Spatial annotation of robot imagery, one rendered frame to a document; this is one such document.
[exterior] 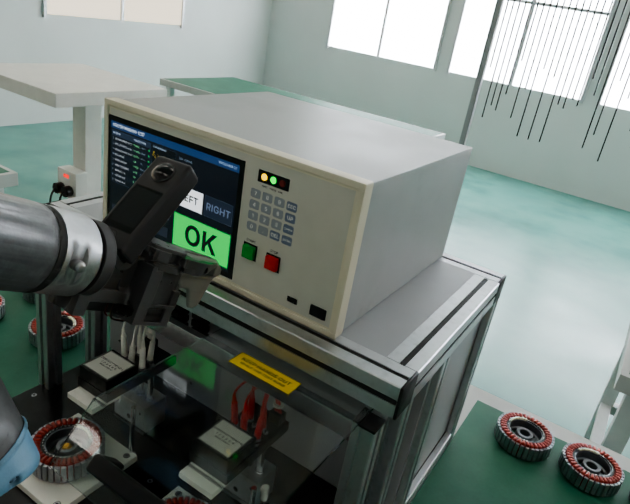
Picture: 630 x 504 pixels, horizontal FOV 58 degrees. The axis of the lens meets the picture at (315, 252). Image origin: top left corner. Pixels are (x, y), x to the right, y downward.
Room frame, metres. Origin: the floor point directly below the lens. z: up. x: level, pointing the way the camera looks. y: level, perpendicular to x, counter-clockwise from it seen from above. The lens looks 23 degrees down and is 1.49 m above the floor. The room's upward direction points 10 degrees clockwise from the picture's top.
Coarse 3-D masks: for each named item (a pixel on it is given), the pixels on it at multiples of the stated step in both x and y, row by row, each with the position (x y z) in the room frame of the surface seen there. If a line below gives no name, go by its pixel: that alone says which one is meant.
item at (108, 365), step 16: (112, 352) 0.77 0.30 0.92; (128, 352) 0.81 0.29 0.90; (160, 352) 0.82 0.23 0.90; (80, 368) 0.72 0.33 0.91; (96, 368) 0.72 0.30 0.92; (112, 368) 0.73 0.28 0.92; (128, 368) 0.73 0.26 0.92; (80, 384) 0.72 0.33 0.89; (96, 384) 0.70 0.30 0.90; (112, 384) 0.70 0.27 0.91; (80, 400) 0.69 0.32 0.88
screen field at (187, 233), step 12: (180, 216) 0.74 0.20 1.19; (180, 228) 0.74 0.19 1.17; (192, 228) 0.73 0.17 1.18; (204, 228) 0.72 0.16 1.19; (180, 240) 0.74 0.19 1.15; (192, 240) 0.73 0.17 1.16; (204, 240) 0.72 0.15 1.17; (216, 240) 0.71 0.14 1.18; (228, 240) 0.70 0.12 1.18; (204, 252) 0.72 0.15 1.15; (216, 252) 0.71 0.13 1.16; (228, 252) 0.70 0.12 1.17
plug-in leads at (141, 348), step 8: (136, 328) 0.78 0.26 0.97; (144, 328) 0.78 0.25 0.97; (144, 336) 0.77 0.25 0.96; (152, 336) 0.79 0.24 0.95; (144, 344) 0.77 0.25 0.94; (152, 344) 0.79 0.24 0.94; (136, 352) 0.81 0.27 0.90; (144, 352) 0.77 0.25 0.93; (152, 352) 0.79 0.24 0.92; (144, 360) 0.77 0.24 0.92; (152, 360) 0.79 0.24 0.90; (144, 368) 0.77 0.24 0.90
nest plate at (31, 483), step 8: (72, 416) 0.76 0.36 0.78; (80, 416) 0.76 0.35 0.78; (24, 480) 0.61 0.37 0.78; (32, 480) 0.61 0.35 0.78; (40, 480) 0.62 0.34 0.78; (24, 488) 0.60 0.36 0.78; (32, 488) 0.60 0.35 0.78; (40, 488) 0.60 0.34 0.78; (48, 488) 0.61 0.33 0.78; (56, 488) 0.61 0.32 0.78; (64, 488) 0.61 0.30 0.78; (72, 488) 0.61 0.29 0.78; (32, 496) 0.59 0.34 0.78; (40, 496) 0.59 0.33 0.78; (48, 496) 0.59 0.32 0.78; (56, 496) 0.59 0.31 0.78; (64, 496) 0.60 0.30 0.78; (72, 496) 0.60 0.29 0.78; (80, 496) 0.60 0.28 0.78
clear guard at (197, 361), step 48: (144, 384) 0.53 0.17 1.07; (192, 384) 0.54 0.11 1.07; (240, 384) 0.56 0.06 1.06; (96, 432) 0.46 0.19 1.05; (144, 432) 0.45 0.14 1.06; (192, 432) 0.46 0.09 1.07; (240, 432) 0.48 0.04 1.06; (288, 432) 0.49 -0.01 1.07; (336, 432) 0.50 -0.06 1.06; (96, 480) 0.42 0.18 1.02; (144, 480) 0.42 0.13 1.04; (192, 480) 0.41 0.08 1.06; (240, 480) 0.41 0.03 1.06; (288, 480) 0.42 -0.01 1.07
